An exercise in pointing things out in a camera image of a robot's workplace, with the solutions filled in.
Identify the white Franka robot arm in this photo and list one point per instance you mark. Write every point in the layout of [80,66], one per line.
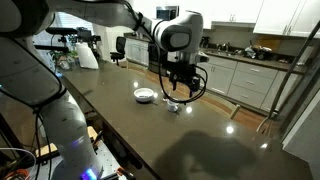
[20,66]

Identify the metal sink faucet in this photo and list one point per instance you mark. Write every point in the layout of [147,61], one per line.
[225,46]

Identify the black bar camera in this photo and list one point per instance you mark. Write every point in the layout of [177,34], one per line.
[61,31]

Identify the white base kitchen cabinets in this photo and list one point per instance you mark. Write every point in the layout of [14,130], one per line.
[250,81]
[136,51]

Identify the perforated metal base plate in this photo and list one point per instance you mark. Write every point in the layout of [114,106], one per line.
[108,160]

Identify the pile of dishes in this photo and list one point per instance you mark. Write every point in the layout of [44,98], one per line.
[258,52]

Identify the black coffee maker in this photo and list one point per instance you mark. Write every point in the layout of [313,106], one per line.
[204,41]

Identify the light wooden board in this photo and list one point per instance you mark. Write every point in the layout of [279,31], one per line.
[46,150]

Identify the white ceramic mug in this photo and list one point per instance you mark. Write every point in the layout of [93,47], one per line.
[173,106]

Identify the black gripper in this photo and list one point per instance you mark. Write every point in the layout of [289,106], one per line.
[183,73]

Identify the white ceramic bowl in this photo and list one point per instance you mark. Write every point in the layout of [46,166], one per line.
[144,95]

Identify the white upper kitchen cabinets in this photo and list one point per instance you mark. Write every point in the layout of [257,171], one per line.
[233,10]
[283,16]

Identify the dark kitchen countertop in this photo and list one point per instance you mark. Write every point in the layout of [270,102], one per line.
[260,62]

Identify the light wooden dining chair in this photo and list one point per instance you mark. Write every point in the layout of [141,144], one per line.
[235,111]

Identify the black office chair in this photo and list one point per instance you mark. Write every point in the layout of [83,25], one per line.
[118,50]

